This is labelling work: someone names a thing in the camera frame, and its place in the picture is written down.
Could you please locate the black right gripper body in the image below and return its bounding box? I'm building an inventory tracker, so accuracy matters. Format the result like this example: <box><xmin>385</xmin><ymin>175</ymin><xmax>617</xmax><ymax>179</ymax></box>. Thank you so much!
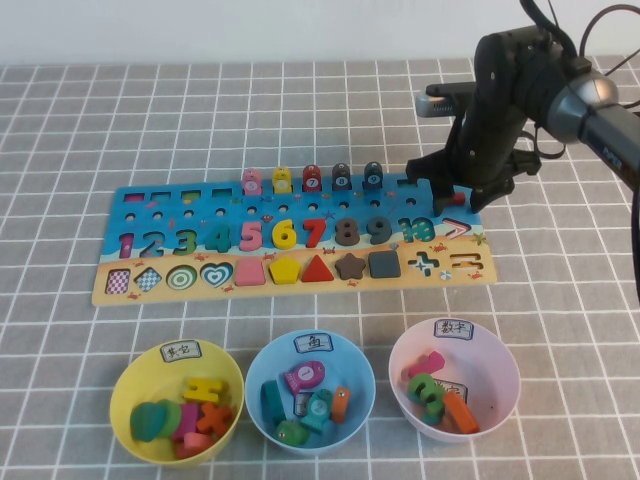
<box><xmin>405</xmin><ymin>92</ymin><xmax>544</xmax><ymax>194</ymax></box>

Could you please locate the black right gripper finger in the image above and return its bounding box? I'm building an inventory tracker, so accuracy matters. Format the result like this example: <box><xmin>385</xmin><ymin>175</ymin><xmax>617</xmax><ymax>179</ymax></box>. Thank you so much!
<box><xmin>469</xmin><ymin>185</ymin><xmax>515</xmax><ymax>214</ymax></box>
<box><xmin>432</xmin><ymin>179</ymin><xmax>456</xmax><ymax>217</ymax></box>

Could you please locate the dark grey square piece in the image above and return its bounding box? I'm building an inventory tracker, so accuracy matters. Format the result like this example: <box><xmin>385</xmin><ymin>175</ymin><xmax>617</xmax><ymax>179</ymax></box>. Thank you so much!
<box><xmin>368</xmin><ymin>249</ymin><xmax>402</xmax><ymax>279</ymax></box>

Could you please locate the brown wooden star piece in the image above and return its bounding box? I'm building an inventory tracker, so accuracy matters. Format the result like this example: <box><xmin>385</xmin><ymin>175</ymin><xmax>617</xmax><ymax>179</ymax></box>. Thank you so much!
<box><xmin>334</xmin><ymin>252</ymin><xmax>367</xmax><ymax>280</ymax></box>

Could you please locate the red wooden triangle piece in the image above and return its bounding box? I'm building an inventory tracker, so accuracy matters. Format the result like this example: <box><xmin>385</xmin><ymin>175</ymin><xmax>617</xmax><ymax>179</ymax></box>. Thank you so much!
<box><xmin>300</xmin><ymin>254</ymin><xmax>335</xmax><ymax>283</ymax></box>

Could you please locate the pink plastic bowl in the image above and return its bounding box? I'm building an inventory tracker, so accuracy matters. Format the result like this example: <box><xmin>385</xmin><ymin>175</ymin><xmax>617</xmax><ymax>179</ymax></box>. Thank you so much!
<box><xmin>387</xmin><ymin>317</ymin><xmax>522</xmax><ymax>444</ymax></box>

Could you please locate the yellow wooden pentagon piece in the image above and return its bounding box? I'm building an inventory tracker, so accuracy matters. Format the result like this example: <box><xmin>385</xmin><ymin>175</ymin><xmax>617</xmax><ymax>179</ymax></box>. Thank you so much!
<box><xmin>267</xmin><ymin>258</ymin><xmax>303</xmax><ymax>285</ymax></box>

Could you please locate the light blue plastic bowl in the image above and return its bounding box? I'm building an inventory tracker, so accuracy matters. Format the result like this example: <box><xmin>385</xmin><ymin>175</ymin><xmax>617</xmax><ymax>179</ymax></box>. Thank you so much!
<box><xmin>244</xmin><ymin>328</ymin><xmax>377</xmax><ymax>455</ymax></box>

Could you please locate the pink wooden trapezoid piece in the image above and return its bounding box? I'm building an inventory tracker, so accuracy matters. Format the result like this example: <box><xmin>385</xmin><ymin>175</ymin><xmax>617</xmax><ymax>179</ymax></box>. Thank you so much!
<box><xmin>233</xmin><ymin>259</ymin><xmax>266</xmax><ymax>288</ymax></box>

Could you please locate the orange wooden number piece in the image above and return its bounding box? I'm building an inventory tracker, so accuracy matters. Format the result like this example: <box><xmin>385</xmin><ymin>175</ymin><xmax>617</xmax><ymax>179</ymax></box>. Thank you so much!
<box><xmin>442</xmin><ymin>390</ymin><xmax>480</xmax><ymax>435</ymax></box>

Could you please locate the wooden number puzzle board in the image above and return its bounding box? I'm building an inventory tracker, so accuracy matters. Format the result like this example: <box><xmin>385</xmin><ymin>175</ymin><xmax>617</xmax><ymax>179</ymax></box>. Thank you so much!
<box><xmin>90</xmin><ymin>172</ymin><xmax>499</xmax><ymax>307</ymax></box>

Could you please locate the yellow wooden equals piece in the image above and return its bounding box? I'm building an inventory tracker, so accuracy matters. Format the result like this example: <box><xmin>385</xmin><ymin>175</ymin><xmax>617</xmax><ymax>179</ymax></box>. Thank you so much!
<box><xmin>182</xmin><ymin>378</ymin><xmax>227</xmax><ymax>404</ymax></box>

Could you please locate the magenta wooden rectangle piece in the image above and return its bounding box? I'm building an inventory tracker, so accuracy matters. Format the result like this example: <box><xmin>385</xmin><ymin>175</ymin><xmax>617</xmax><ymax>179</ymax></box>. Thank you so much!
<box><xmin>171</xmin><ymin>402</ymin><xmax>204</xmax><ymax>442</ymax></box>

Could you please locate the light green round piece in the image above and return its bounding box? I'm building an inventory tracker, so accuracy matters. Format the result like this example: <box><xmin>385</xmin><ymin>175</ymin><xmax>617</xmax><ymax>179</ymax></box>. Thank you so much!
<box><xmin>157</xmin><ymin>398</ymin><xmax>184</xmax><ymax>441</ymax></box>

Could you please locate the yellow plastic bowl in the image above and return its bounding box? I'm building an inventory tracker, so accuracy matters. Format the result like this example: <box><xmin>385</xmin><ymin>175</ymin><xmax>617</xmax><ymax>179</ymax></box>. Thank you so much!
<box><xmin>108</xmin><ymin>338</ymin><xmax>246</xmax><ymax>466</ymax></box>

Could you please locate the salmon wooden angle piece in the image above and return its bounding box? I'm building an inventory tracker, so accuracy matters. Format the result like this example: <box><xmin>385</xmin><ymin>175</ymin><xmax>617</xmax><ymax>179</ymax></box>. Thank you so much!
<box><xmin>174</xmin><ymin>432</ymin><xmax>216</xmax><ymax>460</ymax></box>

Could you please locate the green wooden heart piece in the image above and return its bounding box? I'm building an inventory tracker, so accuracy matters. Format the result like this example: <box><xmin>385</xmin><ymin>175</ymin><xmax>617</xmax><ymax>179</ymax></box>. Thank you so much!
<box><xmin>129</xmin><ymin>402</ymin><xmax>168</xmax><ymax>444</ymax></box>

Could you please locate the dark grey number nine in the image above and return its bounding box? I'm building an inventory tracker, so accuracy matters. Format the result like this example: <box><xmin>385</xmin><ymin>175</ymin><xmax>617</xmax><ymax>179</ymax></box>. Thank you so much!
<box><xmin>366</xmin><ymin>215</ymin><xmax>393</xmax><ymax>246</ymax></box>

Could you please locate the dark grey fish nine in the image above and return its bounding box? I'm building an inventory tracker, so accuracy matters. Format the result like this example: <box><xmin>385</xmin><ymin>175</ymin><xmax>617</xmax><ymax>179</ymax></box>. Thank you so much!
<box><xmin>362</xmin><ymin>161</ymin><xmax>384</xmax><ymax>191</ymax></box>

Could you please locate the brown wooden number eight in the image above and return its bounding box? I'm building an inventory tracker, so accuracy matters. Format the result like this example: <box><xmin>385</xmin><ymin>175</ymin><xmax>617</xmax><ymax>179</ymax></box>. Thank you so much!
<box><xmin>333</xmin><ymin>217</ymin><xmax>360</xmax><ymax>247</ymax></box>

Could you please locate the brown wooden fish eight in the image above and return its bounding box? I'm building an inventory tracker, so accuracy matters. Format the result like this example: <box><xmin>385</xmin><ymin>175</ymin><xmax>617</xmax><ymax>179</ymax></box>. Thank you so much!
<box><xmin>331</xmin><ymin>162</ymin><xmax>353</xmax><ymax>192</ymax></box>

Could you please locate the red wooden number seven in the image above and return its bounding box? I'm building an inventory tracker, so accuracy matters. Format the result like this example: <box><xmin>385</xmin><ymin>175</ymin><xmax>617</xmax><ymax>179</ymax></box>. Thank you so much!
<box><xmin>303</xmin><ymin>218</ymin><xmax>329</xmax><ymax>249</ymax></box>

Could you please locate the red wooden fish seven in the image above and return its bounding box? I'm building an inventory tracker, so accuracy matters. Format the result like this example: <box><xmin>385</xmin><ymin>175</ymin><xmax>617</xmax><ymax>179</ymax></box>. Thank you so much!
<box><xmin>301</xmin><ymin>164</ymin><xmax>324</xmax><ymax>194</ymax></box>

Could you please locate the yellow wooden fish six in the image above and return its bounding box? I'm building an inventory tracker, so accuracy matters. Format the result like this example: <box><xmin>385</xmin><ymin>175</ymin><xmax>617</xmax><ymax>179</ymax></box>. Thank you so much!
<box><xmin>271</xmin><ymin>166</ymin><xmax>293</xmax><ymax>195</ymax></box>

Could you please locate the magenta wooden number one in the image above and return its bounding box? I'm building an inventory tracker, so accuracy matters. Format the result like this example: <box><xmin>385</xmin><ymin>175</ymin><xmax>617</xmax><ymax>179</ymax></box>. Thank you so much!
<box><xmin>407</xmin><ymin>350</ymin><xmax>446</xmax><ymax>380</ymax></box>

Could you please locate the yellow wooden number six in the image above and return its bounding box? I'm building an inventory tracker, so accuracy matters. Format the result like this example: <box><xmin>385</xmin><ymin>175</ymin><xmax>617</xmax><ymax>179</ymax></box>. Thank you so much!
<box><xmin>271</xmin><ymin>218</ymin><xmax>299</xmax><ymax>250</ymax></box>

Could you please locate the pink wooden fish five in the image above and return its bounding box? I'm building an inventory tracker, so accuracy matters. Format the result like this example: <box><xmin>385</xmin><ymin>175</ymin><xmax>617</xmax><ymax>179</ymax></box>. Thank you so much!
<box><xmin>241</xmin><ymin>168</ymin><xmax>264</xmax><ymax>197</ymax></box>

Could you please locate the green wooden number three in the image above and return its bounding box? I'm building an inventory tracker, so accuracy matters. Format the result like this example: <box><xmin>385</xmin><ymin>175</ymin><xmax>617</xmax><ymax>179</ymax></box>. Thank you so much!
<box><xmin>405</xmin><ymin>372</ymin><xmax>446</xmax><ymax>416</ymax></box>

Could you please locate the pink wooden number five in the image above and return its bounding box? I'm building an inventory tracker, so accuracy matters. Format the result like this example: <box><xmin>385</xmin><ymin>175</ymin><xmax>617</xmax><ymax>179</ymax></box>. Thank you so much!
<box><xmin>238</xmin><ymin>219</ymin><xmax>265</xmax><ymax>253</ymax></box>

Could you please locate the teal wooden number four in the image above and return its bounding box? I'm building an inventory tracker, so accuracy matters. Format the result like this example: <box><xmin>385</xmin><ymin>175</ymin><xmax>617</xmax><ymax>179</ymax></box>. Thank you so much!
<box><xmin>203</xmin><ymin>223</ymin><xmax>234</xmax><ymax>254</ymax></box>

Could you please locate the magenta wooden fish one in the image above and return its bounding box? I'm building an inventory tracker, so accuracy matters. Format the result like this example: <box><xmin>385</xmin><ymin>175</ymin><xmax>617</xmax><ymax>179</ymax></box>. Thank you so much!
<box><xmin>283</xmin><ymin>360</ymin><xmax>327</xmax><ymax>394</ymax></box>

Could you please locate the orange wooden fish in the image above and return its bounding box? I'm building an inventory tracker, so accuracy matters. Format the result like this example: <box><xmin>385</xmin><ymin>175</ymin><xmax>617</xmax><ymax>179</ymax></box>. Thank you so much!
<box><xmin>329</xmin><ymin>385</ymin><xmax>351</xmax><ymax>424</ymax></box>

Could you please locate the teal wooden fish two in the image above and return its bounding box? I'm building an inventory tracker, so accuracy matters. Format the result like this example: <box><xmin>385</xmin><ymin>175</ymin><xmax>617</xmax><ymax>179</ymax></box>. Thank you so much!
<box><xmin>298</xmin><ymin>389</ymin><xmax>335</xmax><ymax>435</ymax></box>

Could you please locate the grey checked tablecloth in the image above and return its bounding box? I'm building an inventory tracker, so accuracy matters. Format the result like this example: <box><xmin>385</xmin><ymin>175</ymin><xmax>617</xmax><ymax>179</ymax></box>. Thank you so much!
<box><xmin>0</xmin><ymin>54</ymin><xmax>640</xmax><ymax>480</ymax></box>

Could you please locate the teal wooden fish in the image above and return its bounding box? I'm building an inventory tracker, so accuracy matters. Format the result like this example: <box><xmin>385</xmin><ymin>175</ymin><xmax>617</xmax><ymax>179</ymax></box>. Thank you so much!
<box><xmin>258</xmin><ymin>379</ymin><xmax>287</xmax><ymax>427</ymax></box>

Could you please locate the green wooden fish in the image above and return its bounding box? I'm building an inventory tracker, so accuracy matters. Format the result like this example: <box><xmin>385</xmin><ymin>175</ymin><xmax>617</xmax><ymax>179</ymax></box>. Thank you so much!
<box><xmin>273</xmin><ymin>419</ymin><xmax>310</xmax><ymax>448</ymax></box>

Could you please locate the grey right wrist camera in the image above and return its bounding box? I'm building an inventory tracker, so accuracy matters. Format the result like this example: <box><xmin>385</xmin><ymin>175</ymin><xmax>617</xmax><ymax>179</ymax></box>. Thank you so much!
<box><xmin>414</xmin><ymin>83</ymin><xmax>481</xmax><ymax>119</ymax></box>

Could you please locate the black cable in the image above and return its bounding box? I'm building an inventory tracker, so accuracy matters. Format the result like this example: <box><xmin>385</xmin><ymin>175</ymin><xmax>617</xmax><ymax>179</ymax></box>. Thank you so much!
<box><xmin>629</xmin><ymin>184</ymin><xmax>640</xmax><ymax>307</ymax></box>
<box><xmin>579</xmin><ymin>3</ymin><xmax>640</xmax><ymax>111</ymax></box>
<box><xmin>519</xmin><ymin>0</ymin><xmax>577</xmax><ymax>57</ymax></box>

